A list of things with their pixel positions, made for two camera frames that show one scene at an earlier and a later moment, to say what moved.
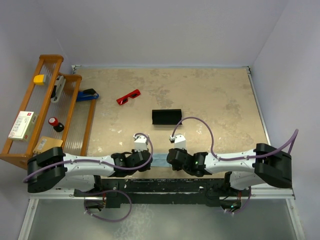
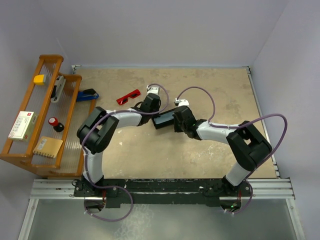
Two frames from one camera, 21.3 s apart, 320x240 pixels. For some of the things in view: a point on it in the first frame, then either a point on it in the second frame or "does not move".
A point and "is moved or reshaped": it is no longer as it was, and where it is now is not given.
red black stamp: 58,127 does not move
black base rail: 198,192 does not move
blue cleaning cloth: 159,160 to 164,118
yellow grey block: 40,79 does not move
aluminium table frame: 176,131 does not move
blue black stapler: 88,94 does not move
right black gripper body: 187,169 to 179,127
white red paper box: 24,124 does not move
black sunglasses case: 166,116 is moved or reshaped
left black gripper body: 146,167 to 155,110
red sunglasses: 132,95 does not move
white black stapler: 58,88 does not move
